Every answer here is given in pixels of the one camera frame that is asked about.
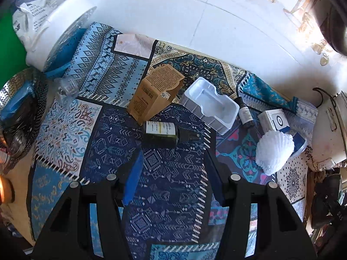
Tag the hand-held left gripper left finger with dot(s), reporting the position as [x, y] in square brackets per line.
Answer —
[134, 178]

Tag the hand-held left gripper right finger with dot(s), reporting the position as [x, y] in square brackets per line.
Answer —
[217, 173]

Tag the dark green glass bottle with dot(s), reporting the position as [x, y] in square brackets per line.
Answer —
[162, 133]

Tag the white foam fruit net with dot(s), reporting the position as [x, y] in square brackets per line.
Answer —
[273, 151]

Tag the white plastic tray insert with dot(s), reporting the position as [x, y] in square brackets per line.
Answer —
[206, 100]

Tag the small white box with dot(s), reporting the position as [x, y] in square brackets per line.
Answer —
[273, 120]

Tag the clear plastic packaging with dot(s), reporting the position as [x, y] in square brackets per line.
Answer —
[299, 142]

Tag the brown cardboard box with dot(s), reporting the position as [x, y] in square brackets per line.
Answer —
[151, 92]

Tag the blue patchwork patterned tablecloth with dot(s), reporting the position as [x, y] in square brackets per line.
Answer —
[168, 184]

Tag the small dark dropper bottle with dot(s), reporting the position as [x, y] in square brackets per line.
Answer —
[245, 112]

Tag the clear glass jar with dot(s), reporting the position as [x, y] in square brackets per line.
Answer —
[66, 86]

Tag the black object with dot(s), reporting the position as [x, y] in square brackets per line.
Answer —
[328, 203]

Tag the steel steamer basket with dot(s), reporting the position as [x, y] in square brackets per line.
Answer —
[38, 108]

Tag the white enamel pot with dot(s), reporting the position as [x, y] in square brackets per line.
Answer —
[330, 130]

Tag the steel sink strainer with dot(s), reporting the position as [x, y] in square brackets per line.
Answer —
[17, 142]

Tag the lit candle in glass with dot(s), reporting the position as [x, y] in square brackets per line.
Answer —
[6, 191]

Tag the black bag roll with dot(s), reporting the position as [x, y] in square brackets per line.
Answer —
[19, 119]

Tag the blue bag roll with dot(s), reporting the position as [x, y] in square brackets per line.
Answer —
[16, 100]

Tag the blue plastic bag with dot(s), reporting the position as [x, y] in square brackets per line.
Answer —
[65, 54]

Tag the green box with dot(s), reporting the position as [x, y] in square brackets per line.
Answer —
[10, 51]

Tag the hanging dark pan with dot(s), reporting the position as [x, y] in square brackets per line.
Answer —
[333, 24]

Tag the white printed bag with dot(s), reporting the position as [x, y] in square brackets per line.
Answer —
[29, 16]

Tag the row of gold wall hooks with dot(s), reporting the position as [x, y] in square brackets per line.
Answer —
[309, 24]

